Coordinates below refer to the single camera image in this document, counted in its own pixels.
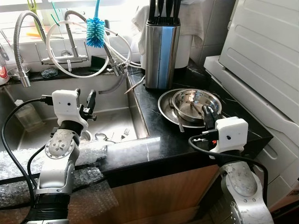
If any long-handled steel spoon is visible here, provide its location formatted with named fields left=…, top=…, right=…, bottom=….
left=189, top=102, right=205, bottom=119

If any stainless steel bowl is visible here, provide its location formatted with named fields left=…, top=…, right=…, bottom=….
left=172, top=90, right=222, bottom=123

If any long steel fork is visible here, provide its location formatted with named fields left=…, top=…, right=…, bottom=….
left=169, top=99, right=185, bottom=133

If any small steel bowl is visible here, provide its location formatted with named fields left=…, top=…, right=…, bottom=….
left=77, top=130, right=93, bottom=143

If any stainless steel sink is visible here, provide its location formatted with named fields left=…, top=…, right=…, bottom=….
left=0, top=75, right=150, bottom=152

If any small steel spoon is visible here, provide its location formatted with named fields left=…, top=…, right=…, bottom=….
left=95, top=133, right=113, bottom=142

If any dark scouring pad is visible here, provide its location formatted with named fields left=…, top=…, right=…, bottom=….
left=41, top=68, right=57, bottom=78

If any steel faucet with base bar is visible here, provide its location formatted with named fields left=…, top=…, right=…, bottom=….
left=41, top=9, right=128, bottom=77

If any large shallow steel plate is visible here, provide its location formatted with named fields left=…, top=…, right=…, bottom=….
left=157, top=88, right=224, bottom=129

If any thin wooden stick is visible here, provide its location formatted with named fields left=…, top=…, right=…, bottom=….
left=124, top=79, right=143, bottom=94

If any clear plastic bottle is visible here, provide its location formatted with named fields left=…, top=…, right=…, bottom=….
left=14, top=99, right=43, bottom=132

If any spring coil steel faucet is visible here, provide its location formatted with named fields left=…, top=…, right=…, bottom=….
left=13, top=11, right=48, bottom=88

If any small steel cup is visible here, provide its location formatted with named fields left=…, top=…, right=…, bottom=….
left=7, top=65, right=31, bottom=80

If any blue bottle brush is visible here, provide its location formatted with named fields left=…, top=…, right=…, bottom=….
left=85, top=0, right=106, bottom=49

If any white round container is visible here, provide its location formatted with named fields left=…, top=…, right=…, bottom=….
left=174, top=32, right=192, bottom=70

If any stainless steel knife block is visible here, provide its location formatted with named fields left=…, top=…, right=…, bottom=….
left=145, top=20, right=181, bottom=90

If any white appliance lid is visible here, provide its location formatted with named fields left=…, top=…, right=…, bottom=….
left=218, top=0, right=299, bottom=112

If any clear bubble wrap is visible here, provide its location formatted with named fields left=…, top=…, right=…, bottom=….
left=0, top=140, right=117, bottom=210

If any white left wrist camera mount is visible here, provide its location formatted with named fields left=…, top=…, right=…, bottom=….
left=51, top=90, right=89, bottom=129

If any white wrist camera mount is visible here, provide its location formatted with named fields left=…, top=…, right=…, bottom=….
left=209, top=118, right=249, bottom=154
left=51, top=90, right=89, bottom=129

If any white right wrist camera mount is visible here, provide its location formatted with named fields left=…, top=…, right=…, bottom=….
left=209, top=118, right=249, bottom=154

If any clear flexible hose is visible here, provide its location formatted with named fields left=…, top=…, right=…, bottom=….
left=100, top=75, right=129, bottom=95

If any white looped hose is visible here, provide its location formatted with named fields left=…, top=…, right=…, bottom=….
left=45, top=21, right=134, bottom=77

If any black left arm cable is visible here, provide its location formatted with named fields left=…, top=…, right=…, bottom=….
left=0, top=96, right=54, bottom=224

